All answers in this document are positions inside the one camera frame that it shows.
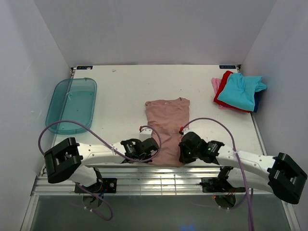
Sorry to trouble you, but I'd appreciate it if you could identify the dusty pink t shirt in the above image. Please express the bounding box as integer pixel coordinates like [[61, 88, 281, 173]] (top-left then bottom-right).
[[145, 98, 190, 167]]

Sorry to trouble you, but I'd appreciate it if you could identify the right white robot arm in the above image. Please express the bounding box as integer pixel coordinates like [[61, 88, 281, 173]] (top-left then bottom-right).
[[179, 132, 308, 205]]

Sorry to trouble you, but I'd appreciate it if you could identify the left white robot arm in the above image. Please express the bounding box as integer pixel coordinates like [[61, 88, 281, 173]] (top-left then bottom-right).
[[44, 138, 159, 192]]

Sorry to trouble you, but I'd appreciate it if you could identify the light pink folded t shirt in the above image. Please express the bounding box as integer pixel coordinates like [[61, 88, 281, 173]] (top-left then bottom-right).
[[211, 78, 231, 109]]

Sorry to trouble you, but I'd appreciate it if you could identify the cyan folded t shirt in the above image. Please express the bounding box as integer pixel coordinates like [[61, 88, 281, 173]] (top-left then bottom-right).
[[218, 71, 267, 112]]

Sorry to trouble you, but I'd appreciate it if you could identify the red folded t shirt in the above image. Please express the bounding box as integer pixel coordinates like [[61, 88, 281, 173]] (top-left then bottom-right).
[[213, 70, 251, 114]]

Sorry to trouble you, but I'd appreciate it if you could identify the dark blue folded t shirt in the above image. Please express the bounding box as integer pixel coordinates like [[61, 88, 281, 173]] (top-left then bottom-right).
[[253, 91, 262, 113]]

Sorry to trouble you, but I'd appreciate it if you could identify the teal plastic tray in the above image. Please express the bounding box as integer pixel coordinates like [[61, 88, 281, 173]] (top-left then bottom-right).
[[45, 78, 97, 135]]

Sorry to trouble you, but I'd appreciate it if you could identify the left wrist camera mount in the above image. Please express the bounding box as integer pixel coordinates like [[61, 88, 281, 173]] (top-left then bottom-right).
[[139, 126, 153, 141]]

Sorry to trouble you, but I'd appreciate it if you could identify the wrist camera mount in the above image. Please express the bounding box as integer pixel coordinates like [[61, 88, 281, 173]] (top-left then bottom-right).
[[179, 127, 191, 135], [139, 126, 153, 141]]

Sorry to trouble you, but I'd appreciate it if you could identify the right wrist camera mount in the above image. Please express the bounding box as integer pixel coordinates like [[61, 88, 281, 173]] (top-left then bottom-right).
[[179, 127, 191, 135]]

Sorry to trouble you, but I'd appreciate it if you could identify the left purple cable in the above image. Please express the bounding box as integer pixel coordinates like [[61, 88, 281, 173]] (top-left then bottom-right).
[[38, 120, 162, 221]]

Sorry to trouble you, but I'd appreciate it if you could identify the aluminium rail frame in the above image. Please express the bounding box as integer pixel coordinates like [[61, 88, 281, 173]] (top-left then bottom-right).
[[20, 165, 301, 231]]

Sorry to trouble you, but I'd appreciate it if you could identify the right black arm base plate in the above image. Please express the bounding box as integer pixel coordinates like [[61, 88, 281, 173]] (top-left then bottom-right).
[[199, 178, 245, 193]]

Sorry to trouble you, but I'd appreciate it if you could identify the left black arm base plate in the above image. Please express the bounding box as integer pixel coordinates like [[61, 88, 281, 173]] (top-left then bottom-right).
[[81, 178, 117, 194]]

